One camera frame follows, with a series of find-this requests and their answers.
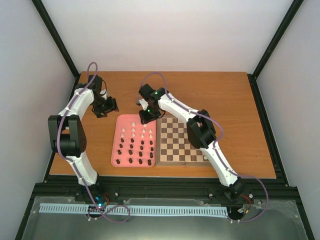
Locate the black aluminium frame rail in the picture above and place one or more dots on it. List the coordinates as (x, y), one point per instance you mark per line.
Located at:
(162, 187)

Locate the wooden chessboard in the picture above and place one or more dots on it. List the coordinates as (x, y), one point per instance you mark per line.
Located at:
(173, 147)

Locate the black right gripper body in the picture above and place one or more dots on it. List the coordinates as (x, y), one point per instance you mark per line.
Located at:
(152, 115)

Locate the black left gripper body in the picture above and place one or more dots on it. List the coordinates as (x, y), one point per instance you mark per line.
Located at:
(101, 105)

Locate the pink plastic tray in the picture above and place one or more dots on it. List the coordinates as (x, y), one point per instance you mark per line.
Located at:
(145, 152)

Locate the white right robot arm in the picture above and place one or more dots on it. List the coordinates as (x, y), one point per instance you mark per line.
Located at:
(200, 132)

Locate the left controller circuit board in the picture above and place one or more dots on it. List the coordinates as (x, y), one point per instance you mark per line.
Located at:
(102, 200)

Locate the controller circuit board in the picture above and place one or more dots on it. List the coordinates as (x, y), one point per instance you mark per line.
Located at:
(246, 206)
(102, 200)

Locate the light blue cable duct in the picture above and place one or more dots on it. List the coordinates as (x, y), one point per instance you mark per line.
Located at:
(136, 210)

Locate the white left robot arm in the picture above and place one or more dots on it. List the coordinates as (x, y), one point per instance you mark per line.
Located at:
(66, 132)

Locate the right controller circuit board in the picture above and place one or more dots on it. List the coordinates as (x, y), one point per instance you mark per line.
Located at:
(246, 206)

